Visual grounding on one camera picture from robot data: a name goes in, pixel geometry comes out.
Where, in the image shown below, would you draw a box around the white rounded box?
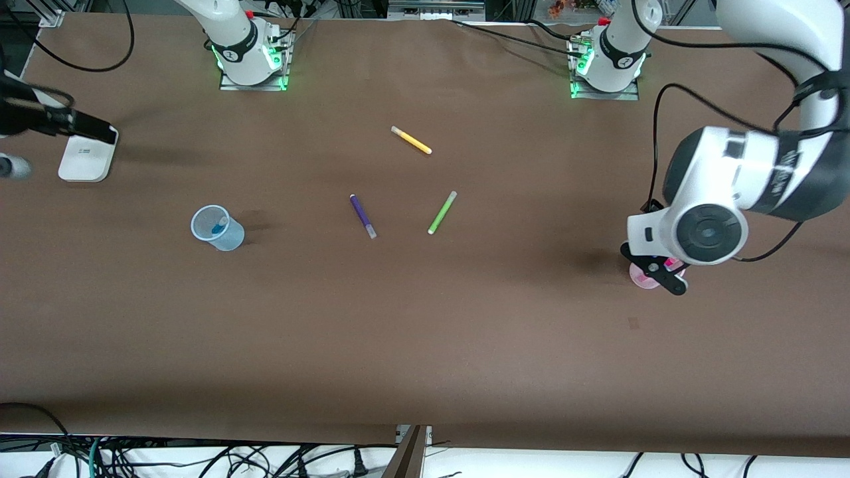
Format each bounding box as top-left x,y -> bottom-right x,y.
58,127 -> 119,183

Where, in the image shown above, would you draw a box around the translucent blue plastic cup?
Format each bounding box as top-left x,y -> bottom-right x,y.
191,205 -> 246,252

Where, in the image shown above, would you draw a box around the purple marker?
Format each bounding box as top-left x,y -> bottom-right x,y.
349,194 -> 378,240

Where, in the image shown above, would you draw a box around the yellow marker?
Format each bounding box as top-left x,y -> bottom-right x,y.
391,126 -> 433,155

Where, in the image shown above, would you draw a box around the green marker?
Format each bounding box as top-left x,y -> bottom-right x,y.
427,191 -> 458,235

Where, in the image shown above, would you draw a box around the grey metal device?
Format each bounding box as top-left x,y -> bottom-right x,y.
387,0 -> 487,22

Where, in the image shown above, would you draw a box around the brown table cover sheet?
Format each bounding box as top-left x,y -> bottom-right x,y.
0,12 -> 850,459

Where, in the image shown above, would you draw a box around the translucent pink plastic cup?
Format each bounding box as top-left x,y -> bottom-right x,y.
630,264 -> 663,290

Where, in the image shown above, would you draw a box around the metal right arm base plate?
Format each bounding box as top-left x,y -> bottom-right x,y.
220,30 -> 293,92

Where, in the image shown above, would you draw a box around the black looped floor cable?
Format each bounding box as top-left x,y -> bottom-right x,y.
0,401 -> 72,459

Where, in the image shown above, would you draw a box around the thin black table cable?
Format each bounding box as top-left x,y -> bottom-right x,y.
525,19 -> 580,42
450,20 -> 580,50

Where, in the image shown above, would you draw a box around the aluminium profile post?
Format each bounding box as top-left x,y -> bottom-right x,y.
382,425 -> 432,478

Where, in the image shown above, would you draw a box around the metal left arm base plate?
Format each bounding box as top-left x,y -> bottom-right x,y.
569,33 -> 640,102

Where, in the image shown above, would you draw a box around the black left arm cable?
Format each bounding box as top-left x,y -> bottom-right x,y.
631,0 -> 839,264

